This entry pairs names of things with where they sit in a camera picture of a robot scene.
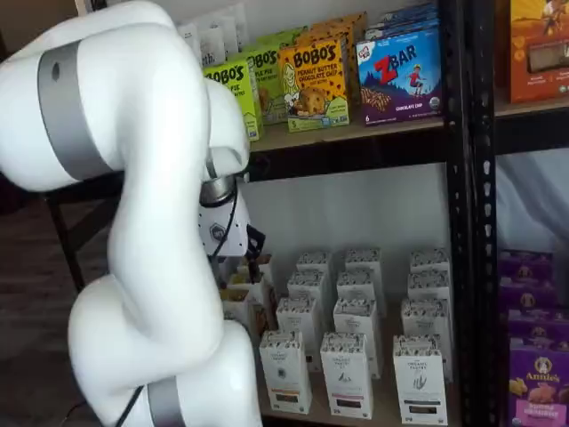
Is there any black base cable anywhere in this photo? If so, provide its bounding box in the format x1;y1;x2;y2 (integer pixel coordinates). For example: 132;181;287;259
113;384;146;427

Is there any green Bobo's box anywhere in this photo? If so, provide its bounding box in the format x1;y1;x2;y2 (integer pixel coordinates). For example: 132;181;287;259
256;25;310;50
202;59;264;143
242;43;286;126

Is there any white granola bag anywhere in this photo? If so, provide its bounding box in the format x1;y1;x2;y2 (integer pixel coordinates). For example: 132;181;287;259
174;20;202;61

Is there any black frame of neighbour shelf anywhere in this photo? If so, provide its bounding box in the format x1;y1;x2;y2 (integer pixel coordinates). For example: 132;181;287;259
470;0;569;427

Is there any white box yellow strip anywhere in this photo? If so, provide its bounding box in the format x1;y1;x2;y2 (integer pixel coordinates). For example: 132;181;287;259
286;270;331;333
259;329;313;413
296;250;334;303
276;296;319;373

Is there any black camera cable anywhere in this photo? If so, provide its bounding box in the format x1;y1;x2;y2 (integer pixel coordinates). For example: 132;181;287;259
208;175;239;270

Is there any orange snack box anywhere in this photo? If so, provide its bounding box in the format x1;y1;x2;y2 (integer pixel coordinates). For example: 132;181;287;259
508;0;569;105

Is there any translucent plastic sheet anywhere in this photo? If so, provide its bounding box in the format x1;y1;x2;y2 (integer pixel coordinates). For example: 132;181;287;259
493;149;569;257

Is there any white box pink strip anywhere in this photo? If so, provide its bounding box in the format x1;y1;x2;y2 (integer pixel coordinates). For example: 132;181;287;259
335;269;384;312
333;296;383;380
319;331;375;420
344;247;383;286

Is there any black metal shelf frame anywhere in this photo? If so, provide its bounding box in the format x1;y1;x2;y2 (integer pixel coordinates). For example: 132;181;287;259
239;0;475;427

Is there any yellow Bobo's box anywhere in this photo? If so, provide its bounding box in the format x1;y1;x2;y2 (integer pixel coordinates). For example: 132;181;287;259
293;22;360;108
309;10;369;106
276;34;351;133

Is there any wooden board of neighbour shelf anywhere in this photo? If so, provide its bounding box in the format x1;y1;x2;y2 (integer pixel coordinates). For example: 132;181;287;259
493;86;569;119

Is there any black metal stand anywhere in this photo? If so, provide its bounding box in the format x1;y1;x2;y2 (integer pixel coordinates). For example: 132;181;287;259
0;171;130;293

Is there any blue Zbar box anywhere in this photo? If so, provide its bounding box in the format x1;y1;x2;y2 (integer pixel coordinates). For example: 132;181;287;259
377;2;441;23
364;17;441;44
354;28;446;128

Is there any wooden shelf board with snacks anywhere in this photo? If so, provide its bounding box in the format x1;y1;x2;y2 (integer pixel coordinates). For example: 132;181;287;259
248;116;448;152

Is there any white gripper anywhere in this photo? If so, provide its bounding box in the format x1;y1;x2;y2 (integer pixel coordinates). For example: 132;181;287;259
197;202;268;286

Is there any white yellow granola box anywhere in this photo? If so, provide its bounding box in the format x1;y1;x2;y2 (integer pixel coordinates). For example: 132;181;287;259
227;271;273;308
235;253;276;286
220;287;280;346

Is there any white box dark strip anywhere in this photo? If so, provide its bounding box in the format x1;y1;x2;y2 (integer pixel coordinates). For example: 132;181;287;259
391;334;448;427
408;247;451;279
400;297;453;383
406;271;451;308

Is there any purple Annie's box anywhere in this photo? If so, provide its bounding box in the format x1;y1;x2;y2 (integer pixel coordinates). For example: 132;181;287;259
508;345;569;427
496;249;557;286
505;308;569;355
498;278;569;315

